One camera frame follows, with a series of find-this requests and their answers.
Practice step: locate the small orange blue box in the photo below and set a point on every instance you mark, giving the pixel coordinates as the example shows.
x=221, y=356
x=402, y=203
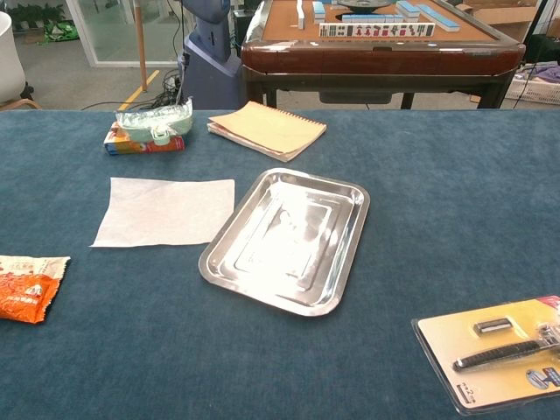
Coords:
x=131, y=147

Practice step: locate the short blue mahjong tile row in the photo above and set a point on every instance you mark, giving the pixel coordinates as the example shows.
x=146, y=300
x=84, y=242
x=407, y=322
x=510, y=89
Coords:
x=372, y=18

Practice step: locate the green bag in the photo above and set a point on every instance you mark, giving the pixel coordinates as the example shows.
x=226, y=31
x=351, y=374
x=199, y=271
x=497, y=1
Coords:
x=59, y=31

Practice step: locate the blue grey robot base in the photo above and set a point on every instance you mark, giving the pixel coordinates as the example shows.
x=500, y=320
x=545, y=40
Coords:
x=210, y=57

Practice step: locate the brown mahjong table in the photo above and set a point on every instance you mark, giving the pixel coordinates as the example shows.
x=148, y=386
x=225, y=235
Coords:
x=380, y=57

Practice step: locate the white round chair shell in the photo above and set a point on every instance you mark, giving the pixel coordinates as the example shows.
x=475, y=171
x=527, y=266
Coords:
x=9, y=57

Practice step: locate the green potted plants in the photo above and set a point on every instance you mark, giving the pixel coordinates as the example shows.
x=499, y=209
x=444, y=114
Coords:
x=35, y=13

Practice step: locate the wooden pole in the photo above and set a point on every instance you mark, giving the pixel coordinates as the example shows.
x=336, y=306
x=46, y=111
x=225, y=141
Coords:
x=141, y=48

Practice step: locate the upright white mahjong tile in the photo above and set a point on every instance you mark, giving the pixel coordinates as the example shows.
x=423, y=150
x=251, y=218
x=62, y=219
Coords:
x=300, y=13

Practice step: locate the wide blue mahjong tile stack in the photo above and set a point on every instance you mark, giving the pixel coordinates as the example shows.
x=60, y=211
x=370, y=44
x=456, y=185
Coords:
x=407, y=9

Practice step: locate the rectangular metal tray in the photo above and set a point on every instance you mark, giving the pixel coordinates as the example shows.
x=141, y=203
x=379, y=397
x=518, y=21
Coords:
x=284, y=240

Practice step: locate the orange snack bag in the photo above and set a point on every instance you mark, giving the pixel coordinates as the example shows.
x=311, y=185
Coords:
x=26, y=289

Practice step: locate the long blue mahjong tile row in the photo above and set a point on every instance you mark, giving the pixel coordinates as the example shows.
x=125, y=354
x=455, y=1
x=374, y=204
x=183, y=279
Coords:
x=437, y=17

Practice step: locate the wooden chair frame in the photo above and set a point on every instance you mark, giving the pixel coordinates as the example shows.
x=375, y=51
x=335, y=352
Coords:
x=19, y=104

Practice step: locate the blue table cloth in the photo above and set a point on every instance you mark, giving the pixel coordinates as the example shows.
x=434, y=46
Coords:
x=131, y=350

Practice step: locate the razor blister pack yellow card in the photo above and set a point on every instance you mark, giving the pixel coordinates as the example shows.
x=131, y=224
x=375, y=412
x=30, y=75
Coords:
x=494, y=354

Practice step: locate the white paper sheet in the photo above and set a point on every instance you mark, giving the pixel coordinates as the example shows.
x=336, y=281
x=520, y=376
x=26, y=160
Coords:
x=166, y=212

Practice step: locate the white plastic basket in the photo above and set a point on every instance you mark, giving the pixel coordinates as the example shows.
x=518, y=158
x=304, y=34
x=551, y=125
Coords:
x=534, y=89

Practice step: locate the face-up mahjong tile row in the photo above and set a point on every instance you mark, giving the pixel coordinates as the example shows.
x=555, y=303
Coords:
x=376, y=30

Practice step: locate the purple cloth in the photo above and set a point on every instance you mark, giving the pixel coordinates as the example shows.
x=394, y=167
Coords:
x=549, y=73

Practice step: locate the kraft spiral notebook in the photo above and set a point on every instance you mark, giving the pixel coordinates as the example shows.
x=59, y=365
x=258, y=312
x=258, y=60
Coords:
x=267, y=129

